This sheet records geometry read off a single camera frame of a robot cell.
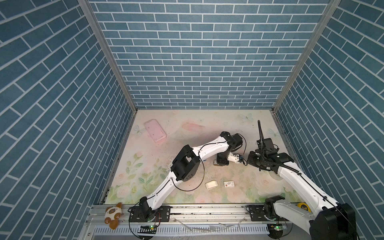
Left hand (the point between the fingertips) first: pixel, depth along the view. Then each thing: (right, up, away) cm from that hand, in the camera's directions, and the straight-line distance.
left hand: (220, 163), depth 92 cm
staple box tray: (-6, -9, -9) cm, 15 cm away
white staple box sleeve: (+4, -8, -10) cm, 13 cm away
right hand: (+14, +6, -9) cm, 17 cm away
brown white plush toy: (-55, -19, -21) cm, 62 cm away
